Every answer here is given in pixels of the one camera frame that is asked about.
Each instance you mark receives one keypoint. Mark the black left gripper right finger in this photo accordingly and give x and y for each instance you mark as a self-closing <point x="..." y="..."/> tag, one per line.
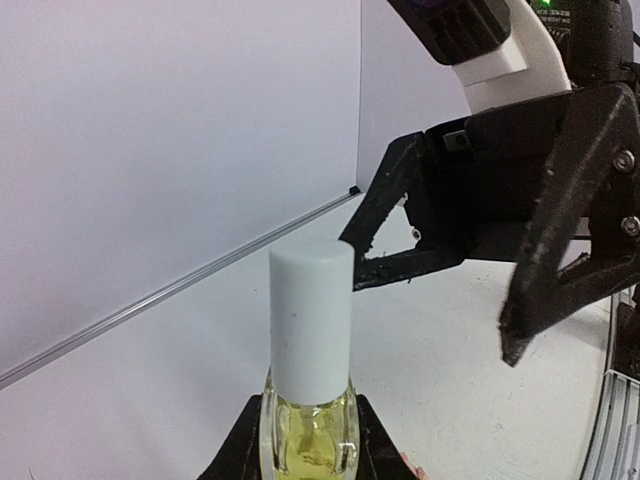
<point x="378" y="457"/>

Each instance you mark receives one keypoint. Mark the yellow nail polish bottle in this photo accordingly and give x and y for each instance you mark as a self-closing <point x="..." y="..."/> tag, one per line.
<point x="303" y="442"/>

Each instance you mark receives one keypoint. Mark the white nail polish cap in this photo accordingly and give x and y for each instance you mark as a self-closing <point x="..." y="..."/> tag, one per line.
<point x="310" y="320"/>

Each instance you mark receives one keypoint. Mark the mannequin hand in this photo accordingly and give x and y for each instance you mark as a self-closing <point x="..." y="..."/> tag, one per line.
<point x="418" y="471"/>

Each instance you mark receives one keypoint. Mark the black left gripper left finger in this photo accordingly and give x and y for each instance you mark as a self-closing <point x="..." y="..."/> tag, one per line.
<point x="238" y="456"/>

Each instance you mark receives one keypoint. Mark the aluminium table edge rail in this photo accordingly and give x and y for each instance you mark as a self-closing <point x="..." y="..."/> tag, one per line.
<point x="613" y="452"/>

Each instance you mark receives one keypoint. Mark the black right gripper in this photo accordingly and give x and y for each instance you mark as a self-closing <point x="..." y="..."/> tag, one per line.
<point x="500" y="165"/>

